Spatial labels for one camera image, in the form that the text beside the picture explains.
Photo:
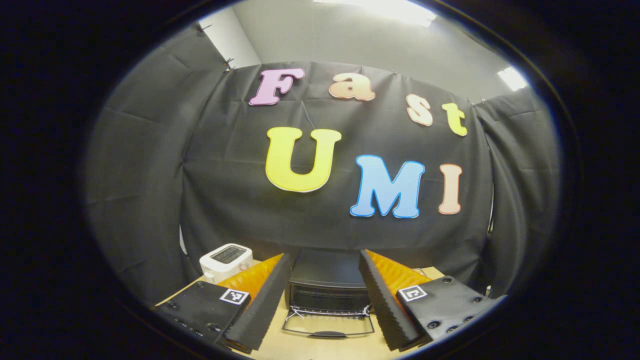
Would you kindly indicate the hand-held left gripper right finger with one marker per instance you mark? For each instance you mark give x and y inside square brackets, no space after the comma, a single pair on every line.
[385,307]

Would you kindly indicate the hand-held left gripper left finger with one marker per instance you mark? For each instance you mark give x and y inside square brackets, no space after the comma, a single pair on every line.
[262,307]

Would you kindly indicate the black electric oven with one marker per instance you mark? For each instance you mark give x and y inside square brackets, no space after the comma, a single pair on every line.
[327,272]

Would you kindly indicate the white toaster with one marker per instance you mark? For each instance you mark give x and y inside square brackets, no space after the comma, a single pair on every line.
[225,260]

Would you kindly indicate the black backdrop cloth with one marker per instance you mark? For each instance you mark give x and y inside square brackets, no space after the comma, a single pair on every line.
[225,200]

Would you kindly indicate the small ceiling light panel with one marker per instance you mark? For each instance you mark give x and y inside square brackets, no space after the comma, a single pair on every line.
[512,78]

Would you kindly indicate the large ceiling light panel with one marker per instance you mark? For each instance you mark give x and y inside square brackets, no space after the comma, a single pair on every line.
[390,7]

